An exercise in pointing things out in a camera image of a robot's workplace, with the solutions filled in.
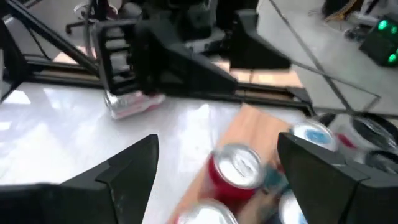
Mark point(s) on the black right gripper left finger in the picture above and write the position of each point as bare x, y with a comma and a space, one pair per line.
130, 186

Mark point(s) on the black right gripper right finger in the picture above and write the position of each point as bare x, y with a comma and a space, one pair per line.
335, 196

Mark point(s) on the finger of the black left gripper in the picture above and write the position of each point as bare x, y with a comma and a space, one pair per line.
252, 53
186, 74

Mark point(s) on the red Coca-Cola can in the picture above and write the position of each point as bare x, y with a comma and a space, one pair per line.
230, 186

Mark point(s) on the red silver slim can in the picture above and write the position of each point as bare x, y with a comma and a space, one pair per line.
133, 105

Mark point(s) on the dark chair base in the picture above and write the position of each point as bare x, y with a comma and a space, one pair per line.
99, 9

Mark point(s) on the black device with green lights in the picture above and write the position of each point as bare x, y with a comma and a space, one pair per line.
379, 43

